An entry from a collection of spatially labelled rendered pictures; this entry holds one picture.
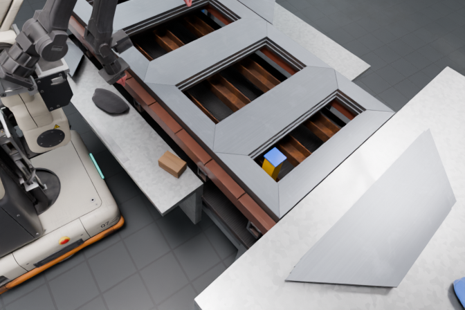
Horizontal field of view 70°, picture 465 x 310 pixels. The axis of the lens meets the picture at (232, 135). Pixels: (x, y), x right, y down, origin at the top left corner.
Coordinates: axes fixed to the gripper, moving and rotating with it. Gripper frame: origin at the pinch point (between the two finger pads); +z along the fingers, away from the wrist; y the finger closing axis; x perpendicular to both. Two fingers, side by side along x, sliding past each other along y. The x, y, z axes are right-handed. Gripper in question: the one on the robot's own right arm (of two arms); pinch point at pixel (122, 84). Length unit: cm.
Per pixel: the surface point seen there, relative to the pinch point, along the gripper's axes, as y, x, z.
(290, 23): -101, -1, 40
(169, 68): -21.0, -1.3, 10.0
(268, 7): -97, -16, 35
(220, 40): -51, -3, 17
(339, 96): -70, 55, 25
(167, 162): 6.2, 29.7, 17.9
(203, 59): -35.9, 3.2, 13.5
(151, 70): -14.2, -4.8, 8.4
